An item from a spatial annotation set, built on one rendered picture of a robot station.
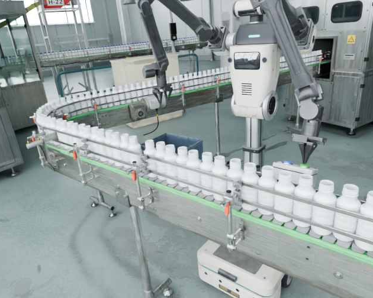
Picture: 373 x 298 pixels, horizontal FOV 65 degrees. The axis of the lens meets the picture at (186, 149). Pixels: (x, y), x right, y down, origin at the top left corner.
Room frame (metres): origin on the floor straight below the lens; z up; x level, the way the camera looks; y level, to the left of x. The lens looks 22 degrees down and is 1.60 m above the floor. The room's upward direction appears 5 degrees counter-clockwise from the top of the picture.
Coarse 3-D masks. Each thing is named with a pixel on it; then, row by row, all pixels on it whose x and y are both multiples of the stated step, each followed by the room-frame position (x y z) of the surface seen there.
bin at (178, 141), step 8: (160, 136) 1.85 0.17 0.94; (168, 136) 1.88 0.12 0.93; (176, 136) 1.83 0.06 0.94; (184, 136) 1.79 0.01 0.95; (144, 144) 1.74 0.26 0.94; (176, 144) 1.84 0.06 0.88; (184, 144) 1.79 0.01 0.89; (192, 144) 1.75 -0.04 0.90; (200, 144) 1.68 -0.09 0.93; (176, 152) 1.84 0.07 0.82; (200, 152) 1.67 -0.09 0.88
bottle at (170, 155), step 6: (168, 150) 1.08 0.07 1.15; (174, 150) 1.09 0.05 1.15; (168, 156) 1.07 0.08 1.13; (174, 156) 1.08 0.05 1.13; (174, 162) 1.07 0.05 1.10; (168, 168) 1.07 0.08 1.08; (174, 168) 1.07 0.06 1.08; (168, 174) 1.07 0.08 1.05; (174, 174) 1.07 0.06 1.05; (168, 180) 1.07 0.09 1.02; (174, 180) 1.06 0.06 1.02
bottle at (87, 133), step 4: (84, 128) 1.46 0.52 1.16; (88, 128) 1.46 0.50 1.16; (84, 132) 1.47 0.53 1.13; (88, 132) 1.46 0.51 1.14; (84, 136) 1.45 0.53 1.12; (88, 136) 1.45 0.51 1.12; (88, 144) 1.45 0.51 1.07; (88, 148) 1.45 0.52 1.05; (92, 148) 1.45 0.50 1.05; (88, 156) 1.46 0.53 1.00; (92, 156) 1.45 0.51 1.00
